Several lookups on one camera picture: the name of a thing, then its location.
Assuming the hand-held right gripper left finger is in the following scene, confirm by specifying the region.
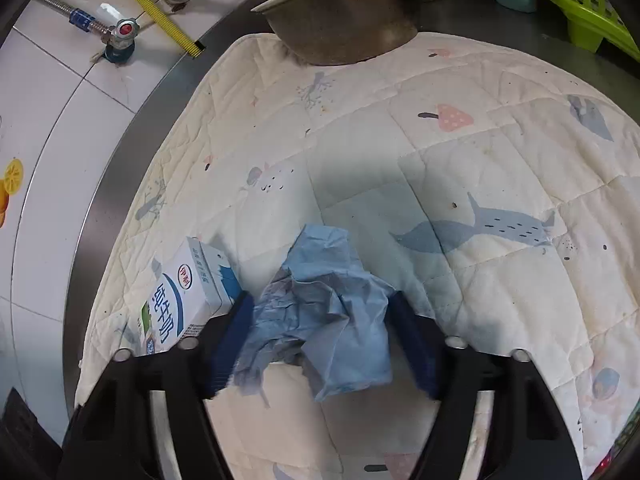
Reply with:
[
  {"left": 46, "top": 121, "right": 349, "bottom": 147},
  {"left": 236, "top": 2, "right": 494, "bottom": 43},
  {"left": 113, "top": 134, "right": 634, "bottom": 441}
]
[{"left": 57, "top": 292, "right": 256, "bottom": 480}]

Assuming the yellow gas hose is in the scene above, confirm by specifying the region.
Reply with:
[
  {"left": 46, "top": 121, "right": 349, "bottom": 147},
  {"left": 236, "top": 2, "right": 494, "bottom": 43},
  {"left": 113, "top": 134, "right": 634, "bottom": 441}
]
[{"left": 82, "top": 0, "right": 207, "bottom": 57}]

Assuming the metal valve red knob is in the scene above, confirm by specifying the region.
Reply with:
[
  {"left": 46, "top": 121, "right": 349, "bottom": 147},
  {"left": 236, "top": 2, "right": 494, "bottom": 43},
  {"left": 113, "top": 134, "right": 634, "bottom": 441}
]
[{"left": 92, "top": 17, "right": 138, "bottom": 67}]

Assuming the flexible metal pipe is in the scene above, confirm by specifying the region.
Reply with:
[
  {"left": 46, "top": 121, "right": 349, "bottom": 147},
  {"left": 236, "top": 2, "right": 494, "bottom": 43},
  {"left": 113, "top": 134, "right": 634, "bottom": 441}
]
[{"left": 35, "top": 0, "right": 108, "bottom": 36}]

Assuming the white blue milk carton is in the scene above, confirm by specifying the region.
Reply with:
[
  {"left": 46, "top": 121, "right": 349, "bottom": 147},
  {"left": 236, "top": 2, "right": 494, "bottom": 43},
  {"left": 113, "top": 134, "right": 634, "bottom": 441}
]
[{"left": 136, "top": 236, "right": 241, "bottom": 356}]

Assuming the blue paper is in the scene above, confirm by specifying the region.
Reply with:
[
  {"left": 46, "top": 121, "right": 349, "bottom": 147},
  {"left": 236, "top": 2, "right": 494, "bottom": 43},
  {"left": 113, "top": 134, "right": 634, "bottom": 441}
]
[{"left": 235, "top": 224, "right": 398, "bottom": 403}]

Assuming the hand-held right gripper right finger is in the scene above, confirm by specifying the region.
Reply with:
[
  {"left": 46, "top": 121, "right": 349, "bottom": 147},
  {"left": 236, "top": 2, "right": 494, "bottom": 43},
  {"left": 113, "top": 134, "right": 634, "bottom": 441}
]
[{"left": 387, "top": 292, "right": 583, "bottom": 480}]

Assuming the green dish rack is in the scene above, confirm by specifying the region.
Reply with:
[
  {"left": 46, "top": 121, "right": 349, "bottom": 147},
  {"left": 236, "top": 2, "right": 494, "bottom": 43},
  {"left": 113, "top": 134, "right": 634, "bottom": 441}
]
[{"left": 532, "top": 0, "right": 640, "bottom": 63}]

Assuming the metal pot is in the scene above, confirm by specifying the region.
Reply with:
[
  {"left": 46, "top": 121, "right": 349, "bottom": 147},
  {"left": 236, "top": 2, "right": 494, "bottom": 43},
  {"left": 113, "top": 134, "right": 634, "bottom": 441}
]
[{"left": 251, "top": 0, "right": 448, "bottom": 67}]

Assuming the printed quilted mat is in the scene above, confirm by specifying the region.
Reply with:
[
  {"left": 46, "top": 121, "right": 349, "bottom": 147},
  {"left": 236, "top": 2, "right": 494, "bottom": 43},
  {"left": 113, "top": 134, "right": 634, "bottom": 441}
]
[{"left": 75, "top": 32, "right": 640, "bottom": 480}]

